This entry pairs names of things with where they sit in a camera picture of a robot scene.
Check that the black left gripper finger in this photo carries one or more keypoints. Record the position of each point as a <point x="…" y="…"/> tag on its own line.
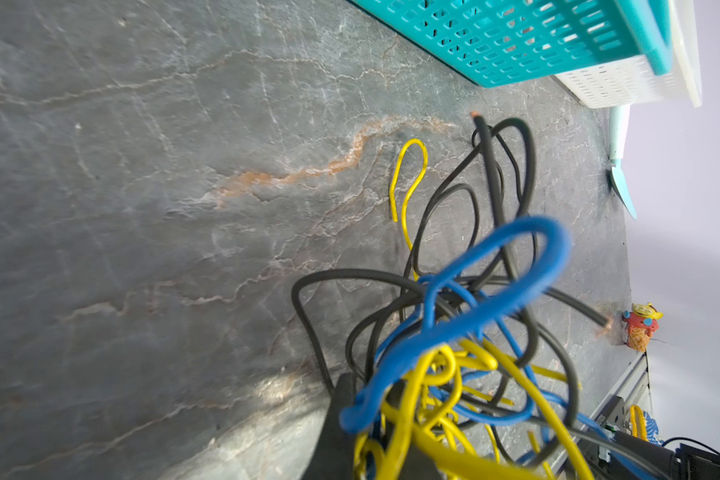
<point x="333" y="456"/>

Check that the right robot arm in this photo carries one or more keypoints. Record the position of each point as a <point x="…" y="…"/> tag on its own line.
<point x="666" y="456"/>

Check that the small toy figure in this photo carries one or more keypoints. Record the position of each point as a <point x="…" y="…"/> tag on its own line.
<point x="639" y="325"/>

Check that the teal plastic basket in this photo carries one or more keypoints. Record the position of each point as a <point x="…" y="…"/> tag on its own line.
<point x="499" y="42"/>

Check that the white plastic basket right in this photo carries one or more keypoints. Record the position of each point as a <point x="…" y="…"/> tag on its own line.
<point x="632" y="81"/>

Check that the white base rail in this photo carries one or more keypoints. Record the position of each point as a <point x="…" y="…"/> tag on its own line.
<point x="611" y="447"/>

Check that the mint green brush handle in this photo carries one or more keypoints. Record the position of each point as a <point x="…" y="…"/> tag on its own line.
<point x="618" y="129"/>

